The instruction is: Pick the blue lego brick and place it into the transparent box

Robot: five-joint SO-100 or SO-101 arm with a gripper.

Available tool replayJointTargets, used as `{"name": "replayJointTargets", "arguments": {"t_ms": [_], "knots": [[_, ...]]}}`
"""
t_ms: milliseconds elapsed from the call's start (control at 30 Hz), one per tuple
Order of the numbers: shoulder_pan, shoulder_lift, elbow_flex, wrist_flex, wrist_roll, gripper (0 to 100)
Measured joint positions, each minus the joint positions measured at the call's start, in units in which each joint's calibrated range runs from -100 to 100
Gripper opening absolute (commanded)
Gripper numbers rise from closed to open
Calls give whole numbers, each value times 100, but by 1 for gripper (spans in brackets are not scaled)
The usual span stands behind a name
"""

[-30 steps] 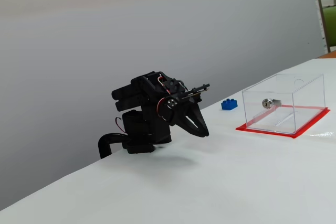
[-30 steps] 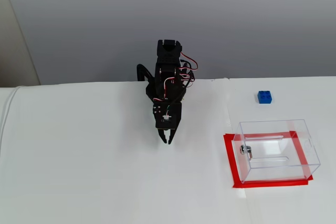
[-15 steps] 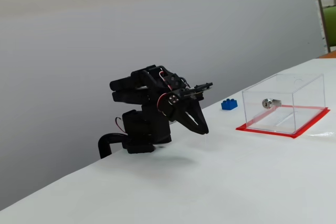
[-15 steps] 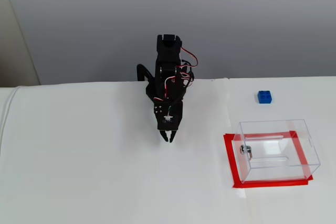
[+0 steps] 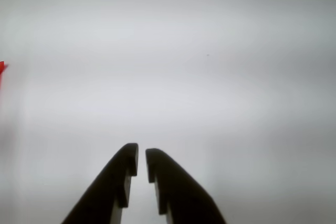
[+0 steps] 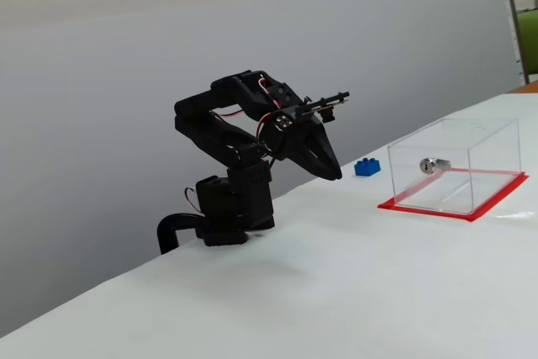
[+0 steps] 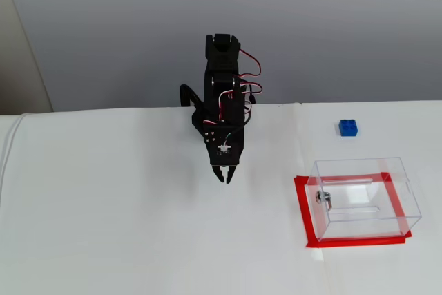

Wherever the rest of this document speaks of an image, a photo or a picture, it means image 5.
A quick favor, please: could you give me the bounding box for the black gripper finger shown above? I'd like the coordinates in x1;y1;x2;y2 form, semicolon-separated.
60;143;139;224
145;148;227;224

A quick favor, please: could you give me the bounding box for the red tape frame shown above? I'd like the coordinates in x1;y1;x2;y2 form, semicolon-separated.
0;61;9;91

